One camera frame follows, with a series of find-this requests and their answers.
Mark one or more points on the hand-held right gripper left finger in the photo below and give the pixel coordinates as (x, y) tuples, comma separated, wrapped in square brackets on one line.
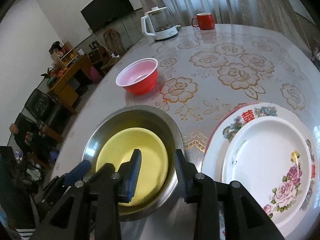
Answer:
[(133, 177)]

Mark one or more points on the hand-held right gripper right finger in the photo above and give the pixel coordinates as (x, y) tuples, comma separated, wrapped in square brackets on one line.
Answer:
[(180, 172)]

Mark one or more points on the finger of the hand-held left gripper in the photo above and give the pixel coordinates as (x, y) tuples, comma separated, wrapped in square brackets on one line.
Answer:
[(77, 172)]

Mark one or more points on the yellow plastic bowl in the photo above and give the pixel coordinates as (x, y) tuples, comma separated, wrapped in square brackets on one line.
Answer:
[(150, 160)]

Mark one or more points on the large dragon print plate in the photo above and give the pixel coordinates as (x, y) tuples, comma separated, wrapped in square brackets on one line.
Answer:
[(215, 155)]

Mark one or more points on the stainless steel basin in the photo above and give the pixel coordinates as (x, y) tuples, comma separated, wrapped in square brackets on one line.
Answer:
[(150, 120)]

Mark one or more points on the white floral plate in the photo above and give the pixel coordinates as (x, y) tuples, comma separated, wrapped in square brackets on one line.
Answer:
[(262, 155)]

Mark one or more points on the black leather chair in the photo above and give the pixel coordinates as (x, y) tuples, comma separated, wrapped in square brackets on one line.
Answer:
[(40, 105)]

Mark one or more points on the pink rimmed plate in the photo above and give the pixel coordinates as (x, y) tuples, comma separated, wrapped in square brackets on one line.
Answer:
[(231, 111)]

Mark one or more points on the red plastic bowl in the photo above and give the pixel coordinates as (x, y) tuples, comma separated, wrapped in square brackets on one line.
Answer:
[(142, 85)]

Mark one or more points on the wooden cabinet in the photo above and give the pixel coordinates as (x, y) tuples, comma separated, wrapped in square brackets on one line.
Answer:
[(67, 80)]

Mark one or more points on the pink stool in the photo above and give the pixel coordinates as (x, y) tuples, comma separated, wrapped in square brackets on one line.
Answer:
[(96, 75)]

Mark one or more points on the gold floral lace table mat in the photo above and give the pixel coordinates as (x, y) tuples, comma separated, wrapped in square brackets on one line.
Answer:
[(232, 75)]

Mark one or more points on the carved wooden chair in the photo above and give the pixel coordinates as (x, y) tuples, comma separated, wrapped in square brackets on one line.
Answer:
[(112, 41)]

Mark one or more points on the white glass electric kettle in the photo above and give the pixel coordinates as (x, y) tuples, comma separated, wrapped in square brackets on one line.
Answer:
[(162, 27)]

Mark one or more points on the red mug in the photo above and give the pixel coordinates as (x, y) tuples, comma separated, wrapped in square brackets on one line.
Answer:
[(205, 22)]

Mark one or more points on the black television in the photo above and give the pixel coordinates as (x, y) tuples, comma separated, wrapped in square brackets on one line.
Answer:
[(110, 7)]

